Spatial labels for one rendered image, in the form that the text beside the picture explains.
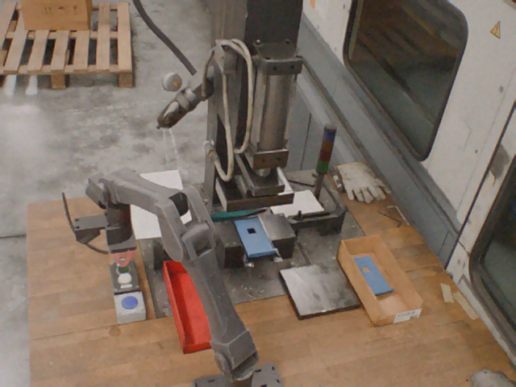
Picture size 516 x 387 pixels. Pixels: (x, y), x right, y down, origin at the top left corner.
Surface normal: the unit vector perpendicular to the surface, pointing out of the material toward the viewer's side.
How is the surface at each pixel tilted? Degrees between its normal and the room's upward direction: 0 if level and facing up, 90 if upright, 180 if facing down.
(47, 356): 0
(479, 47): 90
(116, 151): 0
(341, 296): 0
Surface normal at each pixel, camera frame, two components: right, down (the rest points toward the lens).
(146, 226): 0.11, -0.79
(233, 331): 0.63, -0.05
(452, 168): -0.97, 0.08
